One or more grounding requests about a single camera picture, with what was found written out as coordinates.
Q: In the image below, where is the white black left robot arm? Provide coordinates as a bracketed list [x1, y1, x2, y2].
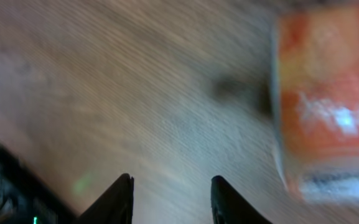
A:
[0, 143, 77, 224]

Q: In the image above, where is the orange white small packet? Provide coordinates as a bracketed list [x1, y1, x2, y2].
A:
[269, 1, 359, 203]

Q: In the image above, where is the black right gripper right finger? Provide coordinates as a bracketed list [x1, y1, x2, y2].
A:
[210, 175, 271, 224]

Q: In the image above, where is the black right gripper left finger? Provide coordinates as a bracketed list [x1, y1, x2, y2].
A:
[78, 174, 134, 224]

